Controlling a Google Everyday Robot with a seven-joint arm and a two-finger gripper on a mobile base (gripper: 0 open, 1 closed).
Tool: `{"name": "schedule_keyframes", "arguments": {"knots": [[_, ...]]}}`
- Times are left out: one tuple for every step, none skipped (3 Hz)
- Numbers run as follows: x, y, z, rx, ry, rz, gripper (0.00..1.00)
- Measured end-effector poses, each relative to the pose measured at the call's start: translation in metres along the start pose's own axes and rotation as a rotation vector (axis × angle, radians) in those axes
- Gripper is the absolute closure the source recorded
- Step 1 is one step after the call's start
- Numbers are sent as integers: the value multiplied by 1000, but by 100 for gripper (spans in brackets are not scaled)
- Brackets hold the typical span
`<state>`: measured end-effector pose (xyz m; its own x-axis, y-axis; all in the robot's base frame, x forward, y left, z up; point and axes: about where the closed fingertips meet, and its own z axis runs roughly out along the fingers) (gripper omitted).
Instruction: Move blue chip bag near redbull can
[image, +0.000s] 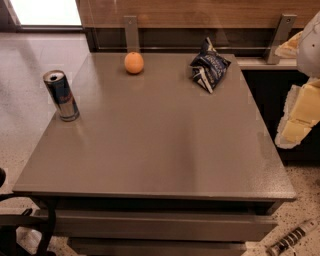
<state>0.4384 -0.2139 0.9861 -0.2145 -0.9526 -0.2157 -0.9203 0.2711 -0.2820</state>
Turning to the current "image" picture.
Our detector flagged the wooden wall panel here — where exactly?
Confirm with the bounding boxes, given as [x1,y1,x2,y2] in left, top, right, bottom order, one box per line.
[76,0,320,28]

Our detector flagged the blue chip bag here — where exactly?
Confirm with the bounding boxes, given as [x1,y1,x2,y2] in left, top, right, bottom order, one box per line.
[190,37,231,94]

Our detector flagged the left metal bracket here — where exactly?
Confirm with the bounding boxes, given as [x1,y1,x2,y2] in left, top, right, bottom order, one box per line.
[124,16,140,52]

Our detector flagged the metal bracket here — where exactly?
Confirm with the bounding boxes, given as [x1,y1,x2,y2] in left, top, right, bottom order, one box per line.
[124,16,140,52]
[264,14,297,65]

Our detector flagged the redbull can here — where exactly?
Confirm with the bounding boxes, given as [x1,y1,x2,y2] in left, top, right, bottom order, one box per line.
[43,70,80,122]

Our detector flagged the right metal bracket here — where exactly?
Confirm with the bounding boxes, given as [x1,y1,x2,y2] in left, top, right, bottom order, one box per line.
[264,14,297,65]

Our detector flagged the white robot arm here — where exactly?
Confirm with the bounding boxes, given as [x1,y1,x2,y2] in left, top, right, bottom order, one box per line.
[275,12,320,149]

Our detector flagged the striped tube on floor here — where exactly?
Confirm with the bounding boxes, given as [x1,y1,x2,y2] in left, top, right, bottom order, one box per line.
[266,219,319,256]

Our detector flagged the orange fruit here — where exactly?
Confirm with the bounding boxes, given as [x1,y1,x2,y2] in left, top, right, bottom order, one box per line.
[124,52,144,74]

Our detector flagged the grey cabinet drawers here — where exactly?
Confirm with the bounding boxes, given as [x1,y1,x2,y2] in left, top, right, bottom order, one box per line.
[33,196,284,256]

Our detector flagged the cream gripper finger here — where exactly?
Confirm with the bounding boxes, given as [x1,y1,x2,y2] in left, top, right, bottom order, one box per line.
[275,79,320,149]
[275,31,302,59]

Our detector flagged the black chair base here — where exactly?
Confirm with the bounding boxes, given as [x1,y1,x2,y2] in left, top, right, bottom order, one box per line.
[0,167,58,256]

